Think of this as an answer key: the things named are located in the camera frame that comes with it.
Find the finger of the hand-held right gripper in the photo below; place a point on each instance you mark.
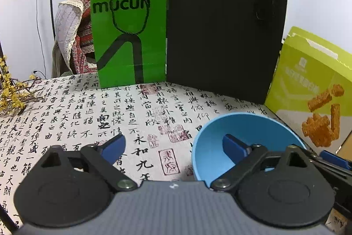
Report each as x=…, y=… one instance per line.
x=335, y=159

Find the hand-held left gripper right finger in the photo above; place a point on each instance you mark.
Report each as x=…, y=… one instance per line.
x=233, y=145

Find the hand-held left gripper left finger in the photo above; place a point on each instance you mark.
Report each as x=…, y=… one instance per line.
x=114, y=147

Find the blue bowl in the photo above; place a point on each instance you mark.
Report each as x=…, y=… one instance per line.
x=214, y=141

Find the calligraphy printed tablecloth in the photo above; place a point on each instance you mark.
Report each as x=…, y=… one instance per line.
x=96, y=119

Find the yellow-green snack box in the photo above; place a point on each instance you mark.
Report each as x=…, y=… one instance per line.
x=297, y=72

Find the red patterned blanket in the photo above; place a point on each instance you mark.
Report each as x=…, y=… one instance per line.
x=82, y=39

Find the black paper bag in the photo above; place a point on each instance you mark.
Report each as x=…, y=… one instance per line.
x=220, y=31

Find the yellow flower branch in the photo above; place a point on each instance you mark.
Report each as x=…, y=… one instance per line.
x=11, y=89

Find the green paper bag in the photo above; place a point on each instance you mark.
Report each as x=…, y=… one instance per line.
x=154, y=31

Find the grey knit throw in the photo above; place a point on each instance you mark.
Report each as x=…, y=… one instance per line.
x=66, y=23

